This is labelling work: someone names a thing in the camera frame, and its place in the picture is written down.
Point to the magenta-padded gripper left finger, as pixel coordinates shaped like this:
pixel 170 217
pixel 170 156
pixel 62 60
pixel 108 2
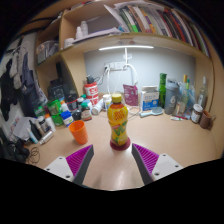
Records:
pixel 79 160

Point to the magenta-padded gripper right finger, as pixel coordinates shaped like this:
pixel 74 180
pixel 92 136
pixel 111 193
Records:
pixel 146 158

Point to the yellow drink bottle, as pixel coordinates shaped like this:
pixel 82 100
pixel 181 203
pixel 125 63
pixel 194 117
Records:
pixel 118 121

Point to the orange plastic cup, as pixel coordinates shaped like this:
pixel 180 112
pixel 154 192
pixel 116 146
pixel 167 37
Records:
pixel 79 133

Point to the silver tube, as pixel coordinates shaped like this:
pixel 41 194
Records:
pixel 46 137

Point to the small blue box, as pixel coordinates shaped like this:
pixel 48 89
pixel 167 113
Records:
pixel 66 118

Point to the light blue hairbrush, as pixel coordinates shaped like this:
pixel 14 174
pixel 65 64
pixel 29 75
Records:
pixel 152 111

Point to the dark jar green lid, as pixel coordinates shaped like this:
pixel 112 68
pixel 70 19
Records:
pixel 86 112

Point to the green pouch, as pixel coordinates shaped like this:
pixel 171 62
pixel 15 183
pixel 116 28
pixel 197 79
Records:
pixel 55 111

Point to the white and blue carton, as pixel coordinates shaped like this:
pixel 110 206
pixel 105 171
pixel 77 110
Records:
pixel 149 99

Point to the white paper sheets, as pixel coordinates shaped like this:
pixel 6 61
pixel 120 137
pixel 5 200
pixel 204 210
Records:
pixel 24 128

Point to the small white pill bottle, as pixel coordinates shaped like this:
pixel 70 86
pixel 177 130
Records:
pixel 106 102

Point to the grey shaker bottle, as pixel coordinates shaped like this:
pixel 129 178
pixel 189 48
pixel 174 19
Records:
pixel 171 98

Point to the magenta snack pouch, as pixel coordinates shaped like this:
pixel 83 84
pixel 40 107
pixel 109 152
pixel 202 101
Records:
pixel 130 95

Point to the brown jar with white lid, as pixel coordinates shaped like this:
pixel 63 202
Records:
pixel 196 115

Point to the black bag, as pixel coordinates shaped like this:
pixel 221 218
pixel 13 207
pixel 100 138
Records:
pixel 11 150

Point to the red and white canister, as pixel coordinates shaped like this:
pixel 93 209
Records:
pixel 91 91

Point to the brown ceramic mug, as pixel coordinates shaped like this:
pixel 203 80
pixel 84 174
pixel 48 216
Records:
pixel 205 120

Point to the tall green bottle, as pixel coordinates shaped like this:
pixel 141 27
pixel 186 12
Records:
pixel 162 90

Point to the large black jug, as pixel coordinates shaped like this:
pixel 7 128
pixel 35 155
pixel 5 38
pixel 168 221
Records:
pixel 56 90

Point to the clear bottle green cap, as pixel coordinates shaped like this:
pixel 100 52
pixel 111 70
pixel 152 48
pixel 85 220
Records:
pixel 188 87

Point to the clear bottle yellow cap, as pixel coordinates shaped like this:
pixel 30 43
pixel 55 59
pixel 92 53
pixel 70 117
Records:
pixel 184 81

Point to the dark hanging clothes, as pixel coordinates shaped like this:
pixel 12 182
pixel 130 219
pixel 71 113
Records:
pixel 16 86

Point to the white bar desk lamp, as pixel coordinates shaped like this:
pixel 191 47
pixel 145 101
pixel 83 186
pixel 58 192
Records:
pixel 126 47

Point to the wooden shelf unit with books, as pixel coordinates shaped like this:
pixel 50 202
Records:
pixel 100 40

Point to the white wall power outlet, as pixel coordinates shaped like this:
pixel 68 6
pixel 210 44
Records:
pixel 115 66

